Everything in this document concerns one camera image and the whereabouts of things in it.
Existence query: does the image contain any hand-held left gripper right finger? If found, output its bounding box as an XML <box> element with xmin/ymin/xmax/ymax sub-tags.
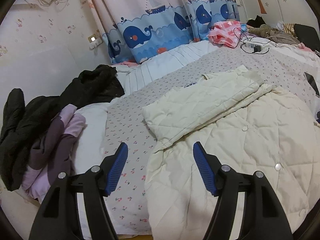
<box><xmin>193</xmin><ymin>141</ymin><xmax>293</xmax><ymax>240</ymax></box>

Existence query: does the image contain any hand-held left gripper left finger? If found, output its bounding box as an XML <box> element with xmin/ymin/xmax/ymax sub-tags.
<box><xmin>29</xmin><ymin>142</ymin><xmax>129</xmax><ymax>240</ymax></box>

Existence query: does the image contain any cream quilted jacket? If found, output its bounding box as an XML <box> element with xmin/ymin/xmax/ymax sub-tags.
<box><xmin>141</xmin><ymin>65</ymin><xmax>320</xmax><ymax>240</ymax></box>

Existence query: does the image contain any floral bed sheet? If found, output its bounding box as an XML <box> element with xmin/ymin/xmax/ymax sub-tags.
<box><xmin>102</xmin><ymin>44</ymin><xmax>320</xmax><ymax>238</ymax></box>

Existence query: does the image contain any purple two-tone jacket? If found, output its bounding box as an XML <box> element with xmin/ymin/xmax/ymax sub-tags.
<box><xmin>21</xmin><ymin>104</ymin><xmax>87</xmax><ymax>202</ymax></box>

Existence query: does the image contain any black lace jacket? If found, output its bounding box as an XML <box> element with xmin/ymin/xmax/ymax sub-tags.
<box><xmin>60</xmin><ymin>64</ymin><xmax>125</xmax><ymax>105</ymax></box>

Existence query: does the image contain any black puffer jacket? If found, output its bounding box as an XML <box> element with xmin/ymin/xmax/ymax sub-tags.
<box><xmin>0</xmin><ymin>88</ymin><xmax>75</xmax><ymax>192</ymax></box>

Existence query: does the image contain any pink checkered cloth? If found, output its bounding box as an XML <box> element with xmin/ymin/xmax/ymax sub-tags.
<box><xmin>209</xmin><ymin>21</ymin><xmax>247</xmax><ymax>48</ymax></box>

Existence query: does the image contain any dark tablet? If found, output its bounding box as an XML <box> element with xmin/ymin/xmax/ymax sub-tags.
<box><xmin>304</xmin><ymin>72</ymin><xmax>320</xmax><ymax>96</ymax></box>

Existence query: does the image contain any whale print curtain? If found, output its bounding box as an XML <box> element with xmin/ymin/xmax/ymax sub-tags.
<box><xmin>85</xmin><ymin>0</ymin><xmax>240</xmax><ymax>64</ymax></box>

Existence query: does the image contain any olive jacket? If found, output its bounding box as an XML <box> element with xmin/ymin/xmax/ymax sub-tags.
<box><xmin>247</xmin><ymin>24</ymin><xmax>300</xmax><ymax>44</ymax></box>

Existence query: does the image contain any black garment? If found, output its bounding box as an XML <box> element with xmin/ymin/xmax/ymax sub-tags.
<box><xmin>247</xmin><ymin>15</ymin><xmax>266</xmax><ymax>28</ymax></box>

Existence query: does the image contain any dark bag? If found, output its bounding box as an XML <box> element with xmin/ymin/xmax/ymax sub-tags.
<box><xmin>294</xmin><ymin>24</ymin><xmax>317</xmax><ymax>47</ymax></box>

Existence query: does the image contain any white wall socket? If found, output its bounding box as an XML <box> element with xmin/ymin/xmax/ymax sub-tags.
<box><xmin>87</xmin><ymin>33</ymin><xmax>102</xmax><ymax>48</ymax></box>

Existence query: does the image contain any white power strip with cables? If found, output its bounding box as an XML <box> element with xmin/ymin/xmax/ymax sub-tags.
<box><xmin>234</xmin><ymin>26</ymin><xmax>278</xmax><ymax>54</ymax></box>

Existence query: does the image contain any wall hook with cords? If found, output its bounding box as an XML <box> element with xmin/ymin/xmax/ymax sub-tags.
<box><xmin>40</xmin><ymin>0</ymin><xmax>69</xmax><ymax>12</ymax></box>

